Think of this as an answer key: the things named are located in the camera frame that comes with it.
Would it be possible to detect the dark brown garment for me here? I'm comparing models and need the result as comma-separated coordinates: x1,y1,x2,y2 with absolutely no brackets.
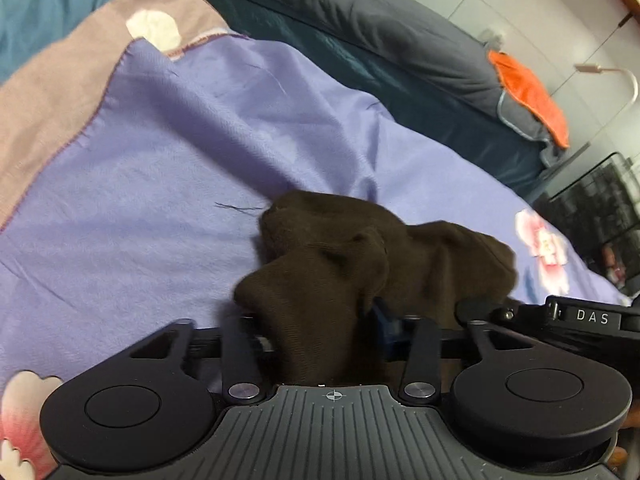
233,191,518,386

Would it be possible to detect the orange cloth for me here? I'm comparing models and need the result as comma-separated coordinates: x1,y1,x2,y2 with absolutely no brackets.
488,50,570,150

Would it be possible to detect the white gooseneck lamp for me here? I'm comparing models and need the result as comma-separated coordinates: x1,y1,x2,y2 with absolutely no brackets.
544,68,639,195

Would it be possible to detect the purple floral bed sheet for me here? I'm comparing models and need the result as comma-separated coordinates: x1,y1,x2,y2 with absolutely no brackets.
1,0,634,479

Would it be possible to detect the dark grey pillow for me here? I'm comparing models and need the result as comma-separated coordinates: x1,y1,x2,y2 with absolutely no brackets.
262,0,551,142

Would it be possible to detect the black wire rack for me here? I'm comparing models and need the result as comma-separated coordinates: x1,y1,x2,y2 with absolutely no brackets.
534,152,639,297

